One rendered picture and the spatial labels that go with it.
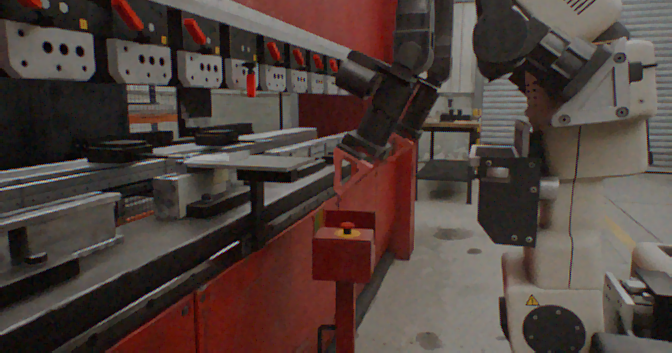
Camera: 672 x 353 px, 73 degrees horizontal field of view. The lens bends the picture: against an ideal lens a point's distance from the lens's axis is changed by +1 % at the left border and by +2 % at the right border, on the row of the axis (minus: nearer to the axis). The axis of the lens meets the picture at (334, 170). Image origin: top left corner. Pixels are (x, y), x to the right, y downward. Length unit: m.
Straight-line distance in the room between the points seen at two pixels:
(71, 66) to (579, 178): 0.88
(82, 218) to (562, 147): 0.85
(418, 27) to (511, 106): 7.62
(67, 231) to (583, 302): 0.90
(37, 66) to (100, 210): 0.27
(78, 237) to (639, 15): 8.38
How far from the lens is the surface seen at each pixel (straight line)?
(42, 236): 0.85
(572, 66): 0.72
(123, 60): 0.93
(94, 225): 0.92
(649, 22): 8.72
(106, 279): 0.78
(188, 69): 1.08
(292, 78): 1.61
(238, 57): 1.29
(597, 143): 0.91
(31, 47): 0.81
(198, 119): 1.19
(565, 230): 0.94
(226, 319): 1.10
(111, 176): 1.30
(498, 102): 8.33
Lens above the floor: 1.14
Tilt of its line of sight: 9 degrees down
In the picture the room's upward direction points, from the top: straight up
